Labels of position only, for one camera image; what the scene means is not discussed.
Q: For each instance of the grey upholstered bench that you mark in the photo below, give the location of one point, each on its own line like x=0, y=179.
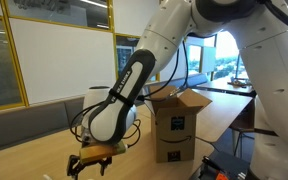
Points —
x=24, y=126

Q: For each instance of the yellow window frame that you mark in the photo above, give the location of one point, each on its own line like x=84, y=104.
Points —
x=14, y=50

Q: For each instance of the brown cardboard shipping box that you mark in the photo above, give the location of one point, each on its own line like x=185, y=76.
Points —
x=177, y=133

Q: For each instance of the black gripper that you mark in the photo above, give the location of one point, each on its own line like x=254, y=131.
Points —
x=90, y=164

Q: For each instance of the dark chair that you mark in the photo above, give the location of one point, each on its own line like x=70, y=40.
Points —
x=242, y=121

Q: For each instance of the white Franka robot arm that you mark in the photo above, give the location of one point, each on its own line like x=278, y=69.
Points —
x=170, y=30

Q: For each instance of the black orange equipment box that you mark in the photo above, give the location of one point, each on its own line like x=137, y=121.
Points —
x=224, y=163

